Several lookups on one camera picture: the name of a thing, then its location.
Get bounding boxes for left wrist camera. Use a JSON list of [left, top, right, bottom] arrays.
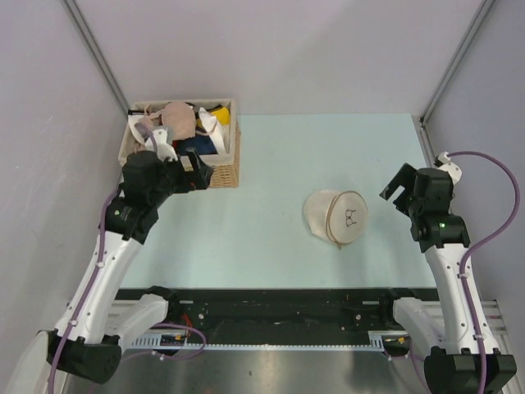
[[148, 127, 178, 162]]

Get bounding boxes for wicker basket with liner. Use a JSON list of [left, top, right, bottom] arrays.
[[118, 98, 240, 188]]

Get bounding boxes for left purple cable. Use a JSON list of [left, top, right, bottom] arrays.
[[45, 121, 208, 394]]

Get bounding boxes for yellow bra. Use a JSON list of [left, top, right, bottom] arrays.
[[197, 107, 231, 129]]

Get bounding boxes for navy blue bra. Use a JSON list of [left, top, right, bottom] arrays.
[[178, 135, 217, 156]]

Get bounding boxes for white slotted cable duct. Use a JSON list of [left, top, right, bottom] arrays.
[[130, 329, 408, 352]]

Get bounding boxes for white bra black trim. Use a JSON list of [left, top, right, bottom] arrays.
[[127, 110, 154, 150]]

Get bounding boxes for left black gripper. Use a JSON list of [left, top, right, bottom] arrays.
[[149, 147, 212, 205]]

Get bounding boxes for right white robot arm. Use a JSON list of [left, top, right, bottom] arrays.
[[378, 163, 517, 393]]

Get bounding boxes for white mesh laundry bag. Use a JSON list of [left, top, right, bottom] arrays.
[[303, 190, 368, 249]]

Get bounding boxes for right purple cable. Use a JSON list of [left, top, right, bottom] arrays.
[[409, 150, 518, 394]]

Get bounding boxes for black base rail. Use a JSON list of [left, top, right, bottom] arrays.
[[114, 286, 436, 346]]

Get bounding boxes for pink bra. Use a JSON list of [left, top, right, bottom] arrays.
[[144, 101, 196, 140]]

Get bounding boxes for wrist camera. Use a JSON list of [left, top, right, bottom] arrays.
[[148, 127, 178, 162], [435, 151, 463, 185]]

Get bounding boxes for purple cable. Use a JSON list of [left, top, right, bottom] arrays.
[[45, 121, 208, 394], [409, 150, 518, 394]]

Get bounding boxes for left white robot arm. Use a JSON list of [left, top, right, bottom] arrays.
[[47, 149, 213, 384]]

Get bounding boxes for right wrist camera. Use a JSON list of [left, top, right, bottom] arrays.
[[435, 151, 463, 185]]

